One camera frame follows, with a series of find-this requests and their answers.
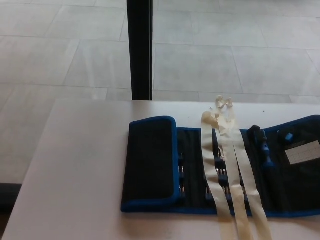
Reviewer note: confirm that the blue bit holder with bits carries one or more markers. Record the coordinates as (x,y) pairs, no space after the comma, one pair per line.
(181,172)

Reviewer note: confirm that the small blue cube adapter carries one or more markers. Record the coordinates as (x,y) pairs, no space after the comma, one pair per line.
(289,137)

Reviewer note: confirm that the black toolkit pouch blue trim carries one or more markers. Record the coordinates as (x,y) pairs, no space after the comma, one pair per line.
(150,162)

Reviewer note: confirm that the white grid card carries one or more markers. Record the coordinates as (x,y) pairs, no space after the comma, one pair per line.
(303,151)

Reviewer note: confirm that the black vertical pillar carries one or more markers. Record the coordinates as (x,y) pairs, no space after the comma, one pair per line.
(140,50)

